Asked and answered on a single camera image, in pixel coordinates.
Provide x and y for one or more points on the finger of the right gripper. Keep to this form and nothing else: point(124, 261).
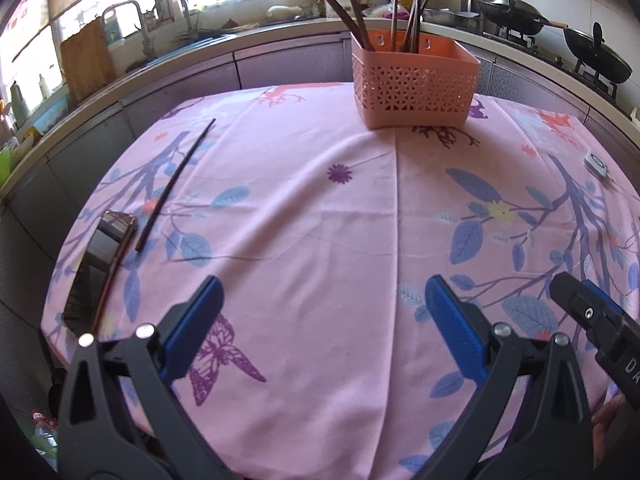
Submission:
point(608, 327)

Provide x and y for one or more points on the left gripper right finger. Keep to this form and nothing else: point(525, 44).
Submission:
point(528, 417)

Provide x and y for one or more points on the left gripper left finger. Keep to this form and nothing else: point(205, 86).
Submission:
point(97, 438)

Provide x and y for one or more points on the white round remote device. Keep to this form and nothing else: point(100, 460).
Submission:
point(596, 166)

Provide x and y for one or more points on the dark chopstick on table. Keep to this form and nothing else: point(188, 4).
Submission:
point(155, 213)

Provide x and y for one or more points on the black smartphone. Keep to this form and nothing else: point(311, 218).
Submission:
point(96, 271)

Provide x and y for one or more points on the pink floral tablecloth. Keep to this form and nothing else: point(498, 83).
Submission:
point(324, 362)

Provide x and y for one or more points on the black lidded pot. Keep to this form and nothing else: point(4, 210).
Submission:
point(592, 51)

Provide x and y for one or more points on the gas stove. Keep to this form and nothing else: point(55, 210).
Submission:
point(546, 59)

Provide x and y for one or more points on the orange perforated utensil basket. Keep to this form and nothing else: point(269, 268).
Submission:
point(432, 87)

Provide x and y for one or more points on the brown chopstick in basket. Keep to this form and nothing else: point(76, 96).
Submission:
point(393, 26)
point(414, 37)
point(406, 43)

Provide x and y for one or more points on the wooden cutting board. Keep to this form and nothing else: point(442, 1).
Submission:
point(86, 62)

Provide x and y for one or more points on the dark chopstick in basket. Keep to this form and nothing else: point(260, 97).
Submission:
point(355, 5)
point(355, 29)

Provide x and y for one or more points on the chrome faucet right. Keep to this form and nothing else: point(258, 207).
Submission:
point(180, 10)

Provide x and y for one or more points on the chrome faucet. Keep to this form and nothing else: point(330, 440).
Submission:
point(180, 10)
point(120, 21)

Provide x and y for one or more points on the blue sink mat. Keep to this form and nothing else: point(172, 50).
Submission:
point(206, 36)

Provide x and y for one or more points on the chrome faucet left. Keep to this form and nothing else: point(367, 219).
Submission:
point(120, 21)

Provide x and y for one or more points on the white gourd on counter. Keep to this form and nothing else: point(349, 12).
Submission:
point(284, 13)

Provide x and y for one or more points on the black wok with handle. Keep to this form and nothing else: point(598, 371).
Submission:
point(517, 15)

